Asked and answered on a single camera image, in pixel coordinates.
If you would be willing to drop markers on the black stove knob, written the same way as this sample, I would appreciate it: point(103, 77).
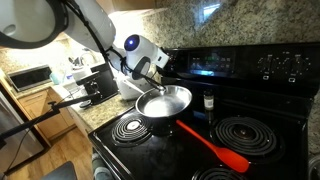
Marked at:
point(266, 64)
point(297, 66)

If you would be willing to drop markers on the small coil burner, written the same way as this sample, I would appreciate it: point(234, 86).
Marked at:
point(123, 132)

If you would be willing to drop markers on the metal utensils bundle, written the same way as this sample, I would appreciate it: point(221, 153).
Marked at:
point(78, 61)

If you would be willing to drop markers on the white utensil crock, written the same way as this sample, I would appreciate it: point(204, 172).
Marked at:
point(81, 74)

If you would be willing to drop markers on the wooden base cabinet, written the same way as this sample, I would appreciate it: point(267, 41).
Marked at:
point(56, 125)

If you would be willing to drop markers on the black bar camera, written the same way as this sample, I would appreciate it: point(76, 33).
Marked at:
point(93, 88)

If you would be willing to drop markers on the teal cup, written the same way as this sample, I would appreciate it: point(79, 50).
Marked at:
point(55, 78)

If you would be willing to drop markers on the large coil burner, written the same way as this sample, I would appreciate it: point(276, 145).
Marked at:
point(228, 138)

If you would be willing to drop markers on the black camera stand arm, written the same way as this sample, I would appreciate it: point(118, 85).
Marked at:
point(20, 128)

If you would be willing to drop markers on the black electric stove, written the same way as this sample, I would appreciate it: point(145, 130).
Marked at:
point(186, 156)

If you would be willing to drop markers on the dark grey chair seat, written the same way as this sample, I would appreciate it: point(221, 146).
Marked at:
point(61, 173)

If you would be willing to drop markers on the grey dish towel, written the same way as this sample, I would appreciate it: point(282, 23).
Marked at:
point(100, 170)

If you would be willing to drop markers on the small spice jar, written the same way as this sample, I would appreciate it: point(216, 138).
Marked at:
point(208, 101)

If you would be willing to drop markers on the stainless steel frying pan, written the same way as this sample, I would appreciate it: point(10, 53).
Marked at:
point(164, 101)

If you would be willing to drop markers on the red silicone spatula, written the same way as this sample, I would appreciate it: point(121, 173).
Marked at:
point(231, 160)

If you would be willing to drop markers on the white toaster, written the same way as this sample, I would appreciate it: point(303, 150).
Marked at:
point(128, 88)

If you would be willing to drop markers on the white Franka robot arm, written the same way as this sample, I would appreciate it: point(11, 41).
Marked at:
point(86, 23)

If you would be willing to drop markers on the stainless steel refrigerator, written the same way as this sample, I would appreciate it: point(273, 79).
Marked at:
point(23, 150)

